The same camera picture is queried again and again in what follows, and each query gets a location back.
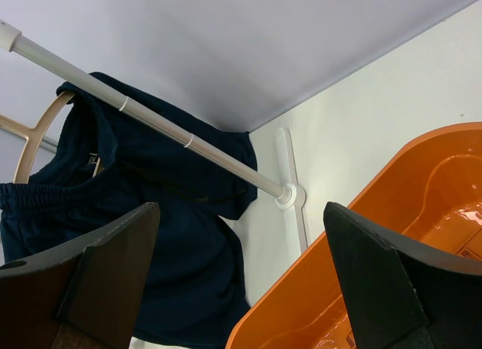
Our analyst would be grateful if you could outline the orange plastic tub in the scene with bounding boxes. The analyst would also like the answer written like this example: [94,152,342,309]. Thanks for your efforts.
[227,122,481,348]

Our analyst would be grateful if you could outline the navy blue shorts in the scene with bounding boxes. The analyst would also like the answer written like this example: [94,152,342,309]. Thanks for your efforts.
[1,82,258,348]

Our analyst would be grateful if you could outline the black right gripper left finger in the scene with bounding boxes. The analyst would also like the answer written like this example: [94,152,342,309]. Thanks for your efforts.
[1,203,160,348]

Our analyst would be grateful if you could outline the beige wooden hanger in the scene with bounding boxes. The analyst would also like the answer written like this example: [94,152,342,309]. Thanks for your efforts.
[0,90,105,184]

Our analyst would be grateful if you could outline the silver clothes rack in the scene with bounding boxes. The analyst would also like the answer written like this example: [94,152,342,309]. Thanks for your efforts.
[1,21,309,258]

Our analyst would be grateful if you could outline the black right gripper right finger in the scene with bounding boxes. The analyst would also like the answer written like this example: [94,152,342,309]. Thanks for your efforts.
[323,202,481,348]

